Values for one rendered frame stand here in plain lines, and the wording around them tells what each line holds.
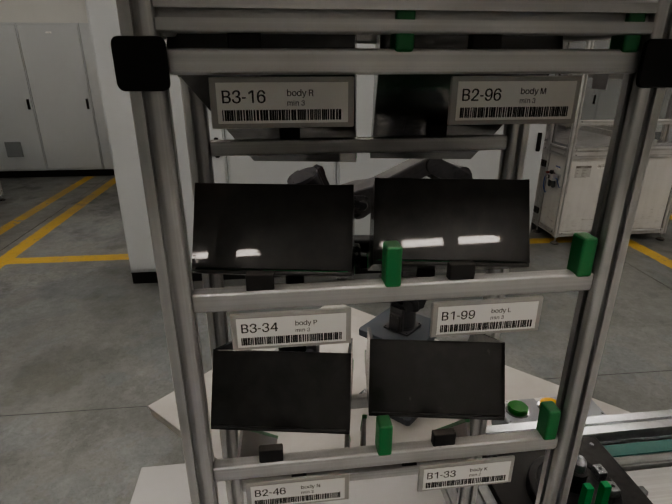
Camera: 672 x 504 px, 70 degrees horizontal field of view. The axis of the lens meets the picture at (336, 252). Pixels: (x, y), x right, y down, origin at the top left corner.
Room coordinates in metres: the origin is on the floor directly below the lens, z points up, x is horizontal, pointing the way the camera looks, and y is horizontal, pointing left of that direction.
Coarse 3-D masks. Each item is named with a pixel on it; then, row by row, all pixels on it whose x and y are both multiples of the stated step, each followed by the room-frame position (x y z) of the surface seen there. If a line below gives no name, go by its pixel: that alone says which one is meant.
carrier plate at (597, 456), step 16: (592, 448) 0.68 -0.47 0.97; (528, 464) 0.64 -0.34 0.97; (608, 464) 0.64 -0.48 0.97; (512, 480) 0.61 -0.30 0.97; (624, 480) 0.61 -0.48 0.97; (496, 496) 0.58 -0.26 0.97; (512, 496) 0.58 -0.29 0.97; (528, 496) 0.58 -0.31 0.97; (624, 496) 0.58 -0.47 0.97; (640, 496) 0.58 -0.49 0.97
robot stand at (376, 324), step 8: (384, 312) 1.03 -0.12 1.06; (376, 320) 0.99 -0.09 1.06; (384, 320) 0.99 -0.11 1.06; (416, 320) 0.99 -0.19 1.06; (424, 320) 0.99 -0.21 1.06; (360, 328) 0.95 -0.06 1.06; (376, 328) 0.95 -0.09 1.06; (384, 328) 0.95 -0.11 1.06; (424, 328) 0.95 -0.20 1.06; (376, 336) 0.92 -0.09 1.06; (384, 336) 0.92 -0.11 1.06; (392, 336) 0.92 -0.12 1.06; (400, 336) 0.92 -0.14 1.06; (408, 336) 0.92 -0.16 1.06; (416, 336) 0.92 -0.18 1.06; (424, 336) 0.92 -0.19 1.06; (360, 392) 0.96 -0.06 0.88; (408, 424) 0.86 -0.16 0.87
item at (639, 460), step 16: (608, 448) 0.71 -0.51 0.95; (624, 448) 0.71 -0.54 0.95; (640, 448) 0.71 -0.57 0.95; (656, 448) 0.71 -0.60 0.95; (624, 464) 0.69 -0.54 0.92; (640, 464) 0.69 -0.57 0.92; (656, 464) 0.70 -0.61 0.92; (640, 480) 0.66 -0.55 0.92; (656, 480) 0.66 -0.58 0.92; (656, 496) 0.63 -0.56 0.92
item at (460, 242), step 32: (384, 192) 0.40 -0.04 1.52; (416, 192) 0.40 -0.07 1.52; (448, 192) 0.40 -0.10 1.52; (480, 192) 0.40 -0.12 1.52; (512, 192) 0.40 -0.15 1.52; (384, 224) 0.39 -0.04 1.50; (416, 224) 0.39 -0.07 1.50; (448, 224) 0.39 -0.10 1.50; (480, 224) 0.39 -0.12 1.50; (512, 224) 0.38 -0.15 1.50; (416, 256) 0.38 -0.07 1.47; (448, 256) 0.38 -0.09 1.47; (480, 256) 0.37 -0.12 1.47; (512, 256) 0.37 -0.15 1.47
